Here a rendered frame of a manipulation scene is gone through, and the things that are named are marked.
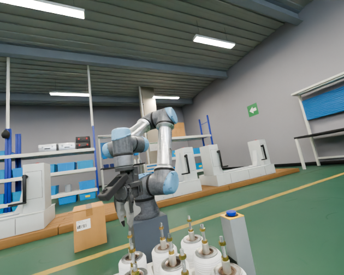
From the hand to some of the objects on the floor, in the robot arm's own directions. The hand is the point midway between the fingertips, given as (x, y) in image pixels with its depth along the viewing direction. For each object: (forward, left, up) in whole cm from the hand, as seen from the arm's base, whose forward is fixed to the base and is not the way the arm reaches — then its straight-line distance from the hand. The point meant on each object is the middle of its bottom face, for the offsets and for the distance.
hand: (125, 223), depth 60 cm
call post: (+8, +41, -37) cm, 56 cm away
